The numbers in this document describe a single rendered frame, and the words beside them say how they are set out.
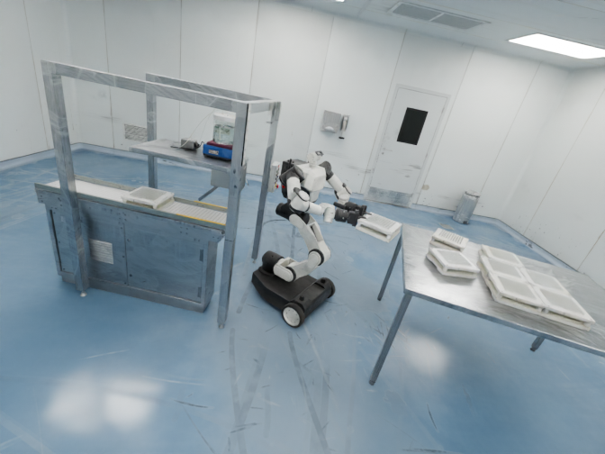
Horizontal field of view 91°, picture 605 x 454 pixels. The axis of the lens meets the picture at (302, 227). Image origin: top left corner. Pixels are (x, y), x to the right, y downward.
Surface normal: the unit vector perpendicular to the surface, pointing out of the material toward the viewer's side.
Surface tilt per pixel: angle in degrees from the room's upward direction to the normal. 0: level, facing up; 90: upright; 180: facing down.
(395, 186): 90
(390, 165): 90
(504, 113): 90
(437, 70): 90
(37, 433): 0
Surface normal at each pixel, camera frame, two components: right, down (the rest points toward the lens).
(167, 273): -0.11, 0.40
